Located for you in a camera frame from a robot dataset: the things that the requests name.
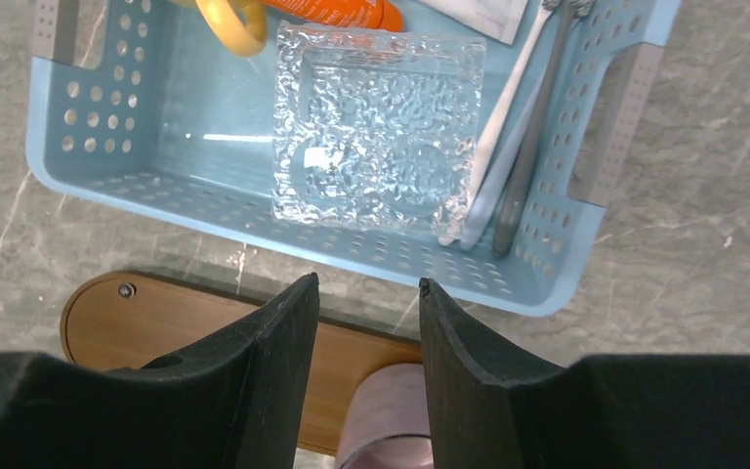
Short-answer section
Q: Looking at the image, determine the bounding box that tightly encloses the yellow mug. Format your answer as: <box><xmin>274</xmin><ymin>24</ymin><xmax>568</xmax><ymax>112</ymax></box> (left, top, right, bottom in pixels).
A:
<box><xmin>172</xmin><ymin>0</ymin><xmax>268</xmax><ymax>58</ymax></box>

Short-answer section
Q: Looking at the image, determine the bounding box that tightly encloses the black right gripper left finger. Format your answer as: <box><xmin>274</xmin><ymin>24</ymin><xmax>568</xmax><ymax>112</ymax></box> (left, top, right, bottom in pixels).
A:
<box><xmin>0</xmin><ymin>274</ymin><xmax>320</xmax><ymax>468</ymax></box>

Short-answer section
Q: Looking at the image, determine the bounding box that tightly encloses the white toothpaste tube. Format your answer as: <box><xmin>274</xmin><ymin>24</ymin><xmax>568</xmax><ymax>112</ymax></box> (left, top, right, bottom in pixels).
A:
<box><xmin>421</xmin><ymin>0</ymin><xmax>528</xmax><ymax>45</ymax></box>

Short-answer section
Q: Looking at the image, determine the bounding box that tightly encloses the light blue plastic basket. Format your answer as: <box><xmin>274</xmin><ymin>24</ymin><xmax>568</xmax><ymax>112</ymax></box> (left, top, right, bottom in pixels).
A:
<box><xmin>25</xmin><ymin>1</ymin><xmax>680</xmax><ymax>317</ymax></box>

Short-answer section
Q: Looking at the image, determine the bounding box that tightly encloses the grey toothbrush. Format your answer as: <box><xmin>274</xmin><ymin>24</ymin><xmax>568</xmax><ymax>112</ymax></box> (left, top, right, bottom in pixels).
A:
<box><xmin>492</xmin><ymin>0</ymin><xmax>595</xmax><ymax>258</ymax></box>

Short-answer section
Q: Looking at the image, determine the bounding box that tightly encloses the orange toothpaste tube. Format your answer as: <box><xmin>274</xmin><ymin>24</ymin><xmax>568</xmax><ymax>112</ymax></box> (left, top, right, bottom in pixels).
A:
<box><xmin>263</xmin><ymin>0</ymin><xmax>404</xmax><ymax>32</ymax></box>

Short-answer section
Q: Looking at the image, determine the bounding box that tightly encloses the clear glass holder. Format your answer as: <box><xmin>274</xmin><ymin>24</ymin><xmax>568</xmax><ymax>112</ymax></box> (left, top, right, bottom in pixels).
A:
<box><xmin>271</xmin><ymin>21</ymin><xmax>487</xmax><ymax>238</ymax></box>

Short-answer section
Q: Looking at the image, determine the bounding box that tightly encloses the purple mug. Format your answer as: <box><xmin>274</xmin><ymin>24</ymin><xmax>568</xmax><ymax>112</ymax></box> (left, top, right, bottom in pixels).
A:
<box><xmin>335</xmin><ymin>363</ymin><xmax>434</xmax><ymax>468</ymax></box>

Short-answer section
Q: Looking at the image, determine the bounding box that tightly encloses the oval wooden tray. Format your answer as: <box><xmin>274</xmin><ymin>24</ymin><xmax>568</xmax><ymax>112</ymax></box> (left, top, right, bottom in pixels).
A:
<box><xmin>60</xmin><ymin>271</ymin><xmax>422</xmax><ymax>455</ymax></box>

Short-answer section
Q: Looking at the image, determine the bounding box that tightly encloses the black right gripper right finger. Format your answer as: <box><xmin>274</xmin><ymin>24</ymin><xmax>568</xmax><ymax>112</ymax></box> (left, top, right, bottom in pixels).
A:
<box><xmin>419</xmin><ymin>278</ymin><xmax>750</xmax><ymax>468</ymax></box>

